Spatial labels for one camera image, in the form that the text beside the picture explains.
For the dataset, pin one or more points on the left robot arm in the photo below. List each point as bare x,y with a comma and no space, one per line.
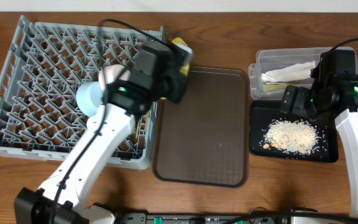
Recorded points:
62,197

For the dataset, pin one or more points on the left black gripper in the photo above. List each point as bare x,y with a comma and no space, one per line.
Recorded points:
178,86

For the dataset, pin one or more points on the yellow plate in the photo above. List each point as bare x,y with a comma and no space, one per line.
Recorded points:
175,78

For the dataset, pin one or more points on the white napkin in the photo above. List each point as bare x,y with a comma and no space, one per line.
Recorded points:
299,71

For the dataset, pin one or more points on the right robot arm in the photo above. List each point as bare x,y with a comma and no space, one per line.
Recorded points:
332,99

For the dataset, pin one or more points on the black waste tray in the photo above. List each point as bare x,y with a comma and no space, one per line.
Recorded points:
263,112

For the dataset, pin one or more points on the wooden chopstick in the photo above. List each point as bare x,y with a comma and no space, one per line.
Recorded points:
138,128
147,119

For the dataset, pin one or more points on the light blue bowl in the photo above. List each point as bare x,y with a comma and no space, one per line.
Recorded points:
89,98

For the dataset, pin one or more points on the grey plastic dish rack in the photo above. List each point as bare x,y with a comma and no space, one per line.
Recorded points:
45,65

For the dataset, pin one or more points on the cooked rice leftovers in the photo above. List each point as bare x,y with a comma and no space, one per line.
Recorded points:
298,137

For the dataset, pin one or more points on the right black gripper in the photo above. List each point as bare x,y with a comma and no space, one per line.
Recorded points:
301,94

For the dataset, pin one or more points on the green snack wrapper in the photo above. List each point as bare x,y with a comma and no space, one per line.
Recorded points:
273,88

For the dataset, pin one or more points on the clear plastic bin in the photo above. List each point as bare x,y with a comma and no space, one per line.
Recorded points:
267,60

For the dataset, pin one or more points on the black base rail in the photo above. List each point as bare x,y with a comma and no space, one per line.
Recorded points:
144,217

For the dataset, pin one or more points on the brown serving tray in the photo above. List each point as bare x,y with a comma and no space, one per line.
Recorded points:
204,139

